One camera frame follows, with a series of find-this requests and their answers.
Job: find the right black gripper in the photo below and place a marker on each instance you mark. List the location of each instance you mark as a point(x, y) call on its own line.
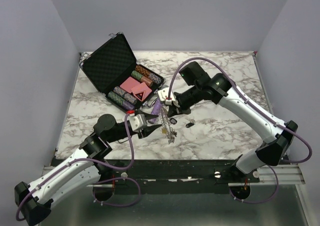
point(182, 110)

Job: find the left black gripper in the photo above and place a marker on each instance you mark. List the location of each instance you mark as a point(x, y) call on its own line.
point(147, 130)

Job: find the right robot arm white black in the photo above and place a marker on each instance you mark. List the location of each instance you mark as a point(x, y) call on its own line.
point(276, 134)

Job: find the pink card deck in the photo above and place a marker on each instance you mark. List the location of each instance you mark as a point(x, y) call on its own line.
point(129, 83)

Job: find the black poker chip case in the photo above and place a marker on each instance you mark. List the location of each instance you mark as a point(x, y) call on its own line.
point(110, 65)

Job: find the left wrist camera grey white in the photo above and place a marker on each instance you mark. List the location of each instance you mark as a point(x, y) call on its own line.
point(138, 122)

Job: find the pink card box triangle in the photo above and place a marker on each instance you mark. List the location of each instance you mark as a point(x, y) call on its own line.
point(141, 91)

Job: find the black clear key tag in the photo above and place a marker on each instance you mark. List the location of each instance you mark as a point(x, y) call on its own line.
point(173, 121)

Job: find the silver key black tag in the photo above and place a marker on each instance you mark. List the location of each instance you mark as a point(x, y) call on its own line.
point(190, 124)

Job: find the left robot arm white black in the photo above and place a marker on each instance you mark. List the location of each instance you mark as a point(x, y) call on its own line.
point(84, 166)

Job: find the round metal keyring disc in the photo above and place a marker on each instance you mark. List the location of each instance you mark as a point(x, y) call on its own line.
point(167, 129)

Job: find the black mounting base rail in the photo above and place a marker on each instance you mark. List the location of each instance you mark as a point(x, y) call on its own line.
point(162, 177)

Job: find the purple glitter microphone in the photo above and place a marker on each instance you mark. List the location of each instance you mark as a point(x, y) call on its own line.
point(156, 110)

